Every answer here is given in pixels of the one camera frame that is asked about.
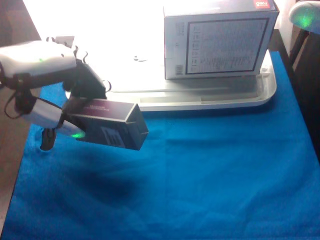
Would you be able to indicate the blue cloth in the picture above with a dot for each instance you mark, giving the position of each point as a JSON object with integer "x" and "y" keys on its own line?
{"x": 200, "y": 175}

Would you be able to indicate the grey metal bracket plate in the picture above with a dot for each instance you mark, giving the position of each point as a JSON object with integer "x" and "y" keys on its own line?
{"x": 65, "y": 40}

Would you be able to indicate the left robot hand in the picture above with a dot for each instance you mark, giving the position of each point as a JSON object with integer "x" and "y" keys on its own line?
{"x": 47, "y": 115}

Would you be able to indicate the white plastic tray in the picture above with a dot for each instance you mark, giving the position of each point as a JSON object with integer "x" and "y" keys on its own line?
{"x": 200, "y": 102}

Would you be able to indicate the large white printed box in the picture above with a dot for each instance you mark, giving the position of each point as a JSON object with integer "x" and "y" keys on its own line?
{"x": 220, "y": 45}

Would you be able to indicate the small dark maroon box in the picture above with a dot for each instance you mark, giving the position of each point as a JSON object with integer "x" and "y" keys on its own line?
{"x": 112, "y": 117}

